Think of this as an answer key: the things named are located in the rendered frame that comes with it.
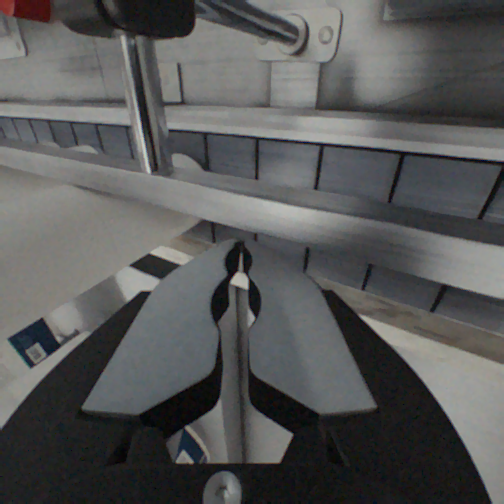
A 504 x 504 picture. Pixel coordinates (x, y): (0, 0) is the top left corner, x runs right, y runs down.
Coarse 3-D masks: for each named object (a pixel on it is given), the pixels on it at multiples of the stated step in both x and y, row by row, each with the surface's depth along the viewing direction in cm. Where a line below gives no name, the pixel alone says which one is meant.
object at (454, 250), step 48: (0, 144) 14; (144, 192) 9; (192, 192) 8; (240, 192) 7; (288, 192) 7; (288, 240) 7; (336, 240) 7; (384, 240) 6; (432, 240) 5; (480, 240) 5; (480, 288) 5
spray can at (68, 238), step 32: (192, 160) 17; (64, 192) 11; (96, 192) 12; (0, 224) 9; (32, 224) 10; (64, 224) 11; (96, 224) 12; (128, 224) 13; (160, 224) 14; (192, 224) 18; (0, 256) 9; (32, 256) 10; (64, 256) 10; (96, 256) 12; (128, 256) 13; (0, 288) 9; (32, 288) 10; (64, 288) 11; (0, 320) 9; (32, 320) 10
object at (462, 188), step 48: (96, 144) 23; (192, 144) 17; (240, 144) 16; (288, 144) 14; (336, 144) 17; (336, 192) 14; (384, 192) 13; (432, 192) 12; (480, 192) 11; (240, 240) 19; (384, 288) 15; (432, 288) 14
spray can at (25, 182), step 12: (0, 168) 17; (12, 168) 17; (0, 180) 17; (12, 180) 17; (24, 180) 18; (36, 180) 18; (48, 180) 19; (0, 192) 16; (12, 192) 17; (24, 192) 18
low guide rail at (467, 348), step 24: (192, 240) 19; (240, 264) 17; (336, 288) 15; (360, 312) 13; (384, 312) 13; (408, 312) 13; (384, 336) 13; (408, 336) 12; (432, 336) 12; (456, 336) 12; (480, 336) 12; (456, 360) 11; (480, 360) 11
